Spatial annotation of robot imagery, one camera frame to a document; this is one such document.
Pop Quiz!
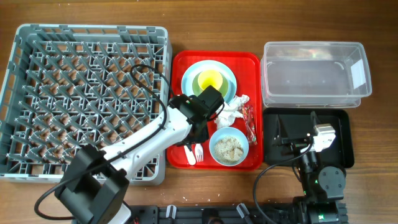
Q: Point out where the white napkin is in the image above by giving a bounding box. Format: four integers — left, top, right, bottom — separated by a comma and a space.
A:
215, 95, 250, 129

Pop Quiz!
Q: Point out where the white plastic fork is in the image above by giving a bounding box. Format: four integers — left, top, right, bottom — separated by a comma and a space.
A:
184, 144, 204, 166

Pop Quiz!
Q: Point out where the red candy wrapper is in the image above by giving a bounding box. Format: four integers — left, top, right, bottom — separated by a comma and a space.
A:
242, 105, 257, 145

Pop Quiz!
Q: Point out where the light blue bowl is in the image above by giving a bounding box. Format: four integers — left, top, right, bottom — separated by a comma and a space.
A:
209, 127, 249, 167

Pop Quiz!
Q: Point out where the rice food waste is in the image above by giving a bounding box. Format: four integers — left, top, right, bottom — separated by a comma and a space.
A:
214, 136, 244, 164

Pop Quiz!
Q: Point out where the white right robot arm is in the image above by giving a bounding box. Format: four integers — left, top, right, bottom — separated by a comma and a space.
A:
272, 112, 346, 223

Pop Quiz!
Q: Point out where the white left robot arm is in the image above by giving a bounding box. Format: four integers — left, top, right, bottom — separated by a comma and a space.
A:
54, 93, 224, 223

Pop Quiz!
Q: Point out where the black waste tray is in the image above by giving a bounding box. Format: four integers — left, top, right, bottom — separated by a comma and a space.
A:
262, 108, 354, 168

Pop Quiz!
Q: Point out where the grey dishwasher rack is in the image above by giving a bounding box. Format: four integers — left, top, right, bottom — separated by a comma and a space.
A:
1, 24, 172, 183

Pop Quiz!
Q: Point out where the light blue plate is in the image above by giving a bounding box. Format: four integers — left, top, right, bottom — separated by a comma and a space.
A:
181, 60, 237, 103

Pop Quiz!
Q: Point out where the yellow plastic cup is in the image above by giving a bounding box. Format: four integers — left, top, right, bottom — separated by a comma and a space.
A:
198, 70, 223, 90

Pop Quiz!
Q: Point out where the green bowl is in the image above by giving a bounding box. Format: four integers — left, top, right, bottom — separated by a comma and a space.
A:
192, 75, 228, 97

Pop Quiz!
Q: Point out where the clear plastic bin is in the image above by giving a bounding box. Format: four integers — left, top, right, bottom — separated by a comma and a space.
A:
261, 41, 373, 108

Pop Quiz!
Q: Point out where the red plastic tray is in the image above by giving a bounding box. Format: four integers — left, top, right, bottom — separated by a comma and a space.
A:
166, 50, 264, 171

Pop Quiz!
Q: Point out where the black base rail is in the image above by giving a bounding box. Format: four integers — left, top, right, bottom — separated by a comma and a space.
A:
126, 203, 348, 224

